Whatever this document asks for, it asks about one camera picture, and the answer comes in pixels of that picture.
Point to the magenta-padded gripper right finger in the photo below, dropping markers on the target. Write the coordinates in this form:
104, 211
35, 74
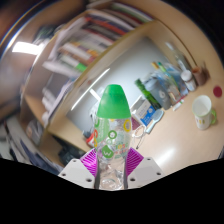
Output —
141, 170

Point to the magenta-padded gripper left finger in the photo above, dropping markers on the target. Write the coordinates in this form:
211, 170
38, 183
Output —
81, 171

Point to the clear bottle with green cap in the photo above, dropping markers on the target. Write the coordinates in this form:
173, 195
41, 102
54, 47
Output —
113, 103

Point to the light blue hairbrush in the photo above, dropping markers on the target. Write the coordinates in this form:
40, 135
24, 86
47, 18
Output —
156, 119

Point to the blue and white carton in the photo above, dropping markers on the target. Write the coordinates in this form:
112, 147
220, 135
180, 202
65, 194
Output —
145, 113

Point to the white marker pen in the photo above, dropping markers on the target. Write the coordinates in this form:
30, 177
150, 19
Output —
178, 105

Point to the grey shaker bottle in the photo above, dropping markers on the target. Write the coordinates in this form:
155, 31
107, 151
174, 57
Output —
160, 90

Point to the white light bar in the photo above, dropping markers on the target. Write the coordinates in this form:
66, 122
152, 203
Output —
90, 88

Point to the brown jar with white lid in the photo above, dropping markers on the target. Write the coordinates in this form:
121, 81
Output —
188, 80

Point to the clear bottle with white cap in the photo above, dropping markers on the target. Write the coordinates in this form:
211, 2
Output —
181, 61

